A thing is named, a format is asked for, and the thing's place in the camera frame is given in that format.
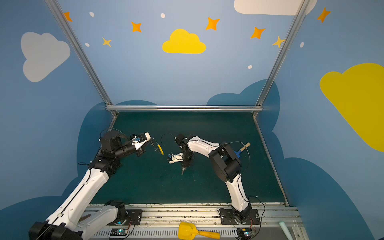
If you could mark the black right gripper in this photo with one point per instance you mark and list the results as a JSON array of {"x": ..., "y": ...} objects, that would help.
[{"x": 184, "y": 161}]

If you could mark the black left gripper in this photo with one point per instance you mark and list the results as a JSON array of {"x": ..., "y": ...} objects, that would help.
[{"x": 142, "y": 147}]

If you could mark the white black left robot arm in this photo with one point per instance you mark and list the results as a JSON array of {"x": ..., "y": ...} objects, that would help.
[{"x": 66, "y": 223}]

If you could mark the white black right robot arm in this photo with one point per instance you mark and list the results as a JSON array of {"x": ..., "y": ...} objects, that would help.
[{"x": 226, "y": 165}]

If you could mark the yellow plastic scoop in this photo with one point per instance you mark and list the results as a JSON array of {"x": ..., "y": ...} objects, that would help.
[{"x": 188, "y": 231}]

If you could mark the left green circuit board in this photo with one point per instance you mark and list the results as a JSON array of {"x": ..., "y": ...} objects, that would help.
[{"x": 119, "y": 233}]

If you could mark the green circuit board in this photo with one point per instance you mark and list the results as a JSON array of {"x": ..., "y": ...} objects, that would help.
[
  {"x": 119, "y": 233},
  {"x": 244, "y": 234}
]

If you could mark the right green circuit board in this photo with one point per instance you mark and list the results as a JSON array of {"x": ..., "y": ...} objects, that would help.
[{"x": 244, "y": 234}]

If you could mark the pale teal tube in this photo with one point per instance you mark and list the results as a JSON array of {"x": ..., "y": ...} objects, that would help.
[{"x": 285, "y": 229}]

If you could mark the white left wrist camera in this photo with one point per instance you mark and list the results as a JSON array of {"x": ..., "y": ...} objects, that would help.
[{"x": 141, "y": 140}]

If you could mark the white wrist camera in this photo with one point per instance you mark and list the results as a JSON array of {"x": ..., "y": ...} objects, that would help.
[
  {"x": 174, "y": 158},
  {"x": 141, "y": 140}
]

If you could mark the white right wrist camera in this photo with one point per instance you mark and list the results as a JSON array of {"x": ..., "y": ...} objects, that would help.
[{"x": 174, "y": 158}]

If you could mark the aluminium back frame rail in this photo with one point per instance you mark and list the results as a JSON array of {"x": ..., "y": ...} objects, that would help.
[{"x": 143, "y": 108}]

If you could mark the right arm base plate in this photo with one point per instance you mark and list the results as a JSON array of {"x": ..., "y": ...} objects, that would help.
[{"x": 230, "y": 217}]

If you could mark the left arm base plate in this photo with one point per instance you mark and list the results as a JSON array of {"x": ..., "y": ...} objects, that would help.
[{"x": 133, "y": 218}]

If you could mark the grey slotted cable duct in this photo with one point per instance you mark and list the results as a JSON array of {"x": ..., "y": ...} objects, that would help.
[{"x": 161, "y": 234}]

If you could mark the aluminium left frame post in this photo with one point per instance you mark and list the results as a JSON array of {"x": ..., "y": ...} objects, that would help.
[{"x": 64, "y": 24}]

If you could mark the aluminium frame post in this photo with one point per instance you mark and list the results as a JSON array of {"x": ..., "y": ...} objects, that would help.
[
  {"x": 290, "y": 37},
  {"x": 64, "y": 24}
]

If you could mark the aluminium right frame post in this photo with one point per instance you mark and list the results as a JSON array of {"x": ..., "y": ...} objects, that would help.
[{"x": 290, "y": 37}]

